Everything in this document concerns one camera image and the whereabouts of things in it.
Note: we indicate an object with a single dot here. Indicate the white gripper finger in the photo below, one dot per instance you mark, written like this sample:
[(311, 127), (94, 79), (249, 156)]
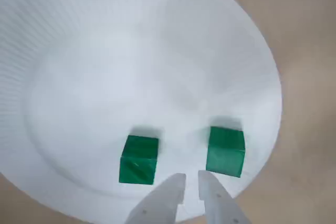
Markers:
[(220, 208), (160, 205)]

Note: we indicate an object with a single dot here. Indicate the green cube block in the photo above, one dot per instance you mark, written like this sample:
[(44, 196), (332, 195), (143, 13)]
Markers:
[(139, 161), (225, 153)]

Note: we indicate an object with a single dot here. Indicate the white paper plate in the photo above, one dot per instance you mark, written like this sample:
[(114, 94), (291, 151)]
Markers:
[(105, 77)]

